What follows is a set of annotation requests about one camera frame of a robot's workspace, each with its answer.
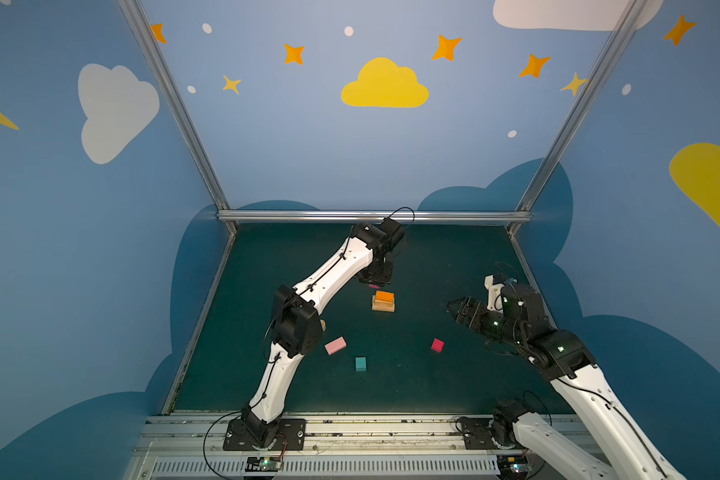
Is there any orange rectangular block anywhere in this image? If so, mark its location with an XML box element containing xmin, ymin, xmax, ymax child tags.
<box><xmin>374</xmin><ymin>291</ymin><xmax>395</xmax><ymax>304</ymax></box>

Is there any natural wood block diagonal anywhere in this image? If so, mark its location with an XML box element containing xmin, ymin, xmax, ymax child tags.
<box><xmin>372</xmin><ymin>300</ymin><xmax>395</xmax><ymax>312</ymax></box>

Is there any pink rectangular block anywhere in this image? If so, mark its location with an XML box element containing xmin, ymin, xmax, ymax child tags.
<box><xmin>325</xmin><ymin>337</ymin><xmax>347</xmax><ymax>355</ymax></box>

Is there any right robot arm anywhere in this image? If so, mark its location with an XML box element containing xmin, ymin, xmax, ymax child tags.
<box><xmin>447</xmin><ymin>277</ymin><xmax>683</xmax><ymax>479</ymax></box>

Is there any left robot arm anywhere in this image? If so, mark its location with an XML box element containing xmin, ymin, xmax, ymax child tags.
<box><xmin>240</xmin><ymin>219</ymin><xmax>404</xmax><ymax>449</ymax></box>

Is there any right controller board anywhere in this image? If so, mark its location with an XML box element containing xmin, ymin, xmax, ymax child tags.
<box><xmin>497</xmin><ymin>456</ymin><xmax>530</xmax><ymax>480</ymax></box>

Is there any controller board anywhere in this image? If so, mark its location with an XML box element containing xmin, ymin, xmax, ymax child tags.
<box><xmin>244</xmin><ymin>456</ymin><xmax>283</xmax><ymax>476</ymax></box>
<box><xmin>497</xmin><ymin>456</ymin><xmax>530</xmax><ymax>480</ymax></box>

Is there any left controller board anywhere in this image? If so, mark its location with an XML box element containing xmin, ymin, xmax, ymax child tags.
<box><xmin>244</xmin><ymin>456</ymin><xmax>283</xmax><ymax>476</ymax></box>

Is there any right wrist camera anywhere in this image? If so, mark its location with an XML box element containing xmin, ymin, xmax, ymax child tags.
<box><xmin>484</xmin><ymin>274</ymin><xmax>517</xmax><ymax>312</ymax></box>

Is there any back aluminium frame bar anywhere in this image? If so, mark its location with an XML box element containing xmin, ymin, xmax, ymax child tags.
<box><xmin>217</xmin><ymin>208</ymin><xmax>532</xmax><ymax>225</ymax></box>

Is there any right aluminium frame post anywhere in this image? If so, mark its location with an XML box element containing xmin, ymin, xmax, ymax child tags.
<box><xmin>507</xmin><ymin>0</ymin><xmax>649</xmax><ymax>239</ymax></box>

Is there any aluminium frame post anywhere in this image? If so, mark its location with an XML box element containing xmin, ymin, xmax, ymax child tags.
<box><xmin>507</xmin><ymin>0</ymin><xmax>649</xmax><ymax>239</ymax></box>
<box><xmin>118</xmin><ymin>0</ymin><xmax>230</xmax><ymax>214</ymax></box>

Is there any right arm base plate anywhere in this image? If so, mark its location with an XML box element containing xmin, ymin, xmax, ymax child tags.
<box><xmin>455</xmin><ymin>416</ymin><xmax>502</xmax><ymax>450</ymax></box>

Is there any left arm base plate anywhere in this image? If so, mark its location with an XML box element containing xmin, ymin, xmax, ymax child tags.
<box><xmin>222</xmin><ymin>418</ymin><xmax>306</xmax><ymax>451</ymax></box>

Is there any aluminium front rail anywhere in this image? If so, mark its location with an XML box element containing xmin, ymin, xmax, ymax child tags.
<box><xmin>122</xmin><ymin>412</ymin><xmax>643</xmax><ymax>480</ymax></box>

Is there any left aluminium frame post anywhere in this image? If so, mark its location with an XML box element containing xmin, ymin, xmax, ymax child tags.
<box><xmin>118</xmin><ymin>0</ymin><xmax>230</xmax><ymax>214</ymax></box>

